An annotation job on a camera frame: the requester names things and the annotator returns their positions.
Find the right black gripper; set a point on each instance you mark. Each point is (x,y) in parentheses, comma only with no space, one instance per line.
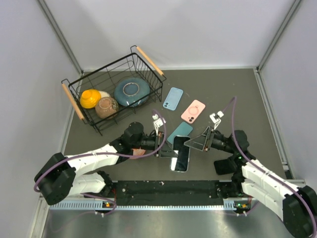
(203,142)

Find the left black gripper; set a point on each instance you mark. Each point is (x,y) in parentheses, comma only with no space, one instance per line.
(166,150)

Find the light blue phone case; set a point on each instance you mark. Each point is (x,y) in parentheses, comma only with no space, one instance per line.
(173,98)

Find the teal phone black screen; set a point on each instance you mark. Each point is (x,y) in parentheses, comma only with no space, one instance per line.
(181,161)

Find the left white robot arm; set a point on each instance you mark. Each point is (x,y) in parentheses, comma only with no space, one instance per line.
(63,176)

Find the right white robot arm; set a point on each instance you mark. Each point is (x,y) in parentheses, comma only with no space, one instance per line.
(295,206)

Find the teal phone face down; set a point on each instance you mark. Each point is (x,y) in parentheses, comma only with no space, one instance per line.
(184,129)

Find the pink phone case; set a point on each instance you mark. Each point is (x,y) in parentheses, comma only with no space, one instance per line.
(193,111)

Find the black phone case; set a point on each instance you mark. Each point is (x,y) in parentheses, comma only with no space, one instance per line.
(224,167)

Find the red patterned bowl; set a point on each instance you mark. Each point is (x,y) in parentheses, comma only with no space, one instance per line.
(137,153)

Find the blue glazed plate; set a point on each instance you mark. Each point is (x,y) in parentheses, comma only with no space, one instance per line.
(132,92)

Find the brown ceramic bowl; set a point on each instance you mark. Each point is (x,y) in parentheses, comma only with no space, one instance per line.
(106,108)

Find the cream patterned bowl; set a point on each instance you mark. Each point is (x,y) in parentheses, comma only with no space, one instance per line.
(104,94)

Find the yellow ribbed bowl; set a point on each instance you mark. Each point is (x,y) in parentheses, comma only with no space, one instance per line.
(89,98)

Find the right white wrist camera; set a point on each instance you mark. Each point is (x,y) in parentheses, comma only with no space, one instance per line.
(216,118)

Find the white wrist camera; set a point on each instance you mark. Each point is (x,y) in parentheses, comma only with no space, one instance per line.
(216,118)
(157,123)

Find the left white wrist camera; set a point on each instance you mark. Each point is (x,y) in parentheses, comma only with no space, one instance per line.
(157,123)

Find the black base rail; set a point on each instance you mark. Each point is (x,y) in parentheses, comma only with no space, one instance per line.
(174,193)

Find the black wire dish basket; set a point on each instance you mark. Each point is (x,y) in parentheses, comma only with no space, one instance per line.
(136,64)

